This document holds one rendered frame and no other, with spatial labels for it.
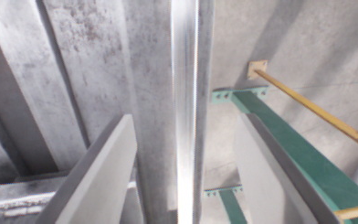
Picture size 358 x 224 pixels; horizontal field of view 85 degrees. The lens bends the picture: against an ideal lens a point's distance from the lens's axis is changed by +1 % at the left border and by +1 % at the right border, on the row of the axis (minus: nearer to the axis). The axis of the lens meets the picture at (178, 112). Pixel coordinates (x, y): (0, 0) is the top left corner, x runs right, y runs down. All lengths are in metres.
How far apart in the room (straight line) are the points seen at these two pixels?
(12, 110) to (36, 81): 0.05
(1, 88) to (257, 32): 0.98
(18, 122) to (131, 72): 0.12
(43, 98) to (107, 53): 0.07
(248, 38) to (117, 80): 0.91
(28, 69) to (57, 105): 0.04
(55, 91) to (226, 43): 0.89
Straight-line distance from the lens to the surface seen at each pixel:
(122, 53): 0.18
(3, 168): 0.27
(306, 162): 0.75
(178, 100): 0.15
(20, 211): 0.23
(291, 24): 1.15
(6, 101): 0.24
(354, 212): 0.49
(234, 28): 1.01
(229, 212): 1.53
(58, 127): 0.22
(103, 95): 0.20
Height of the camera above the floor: 0.91
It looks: 58 degrees down
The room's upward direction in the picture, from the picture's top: 162 degrees clockwise
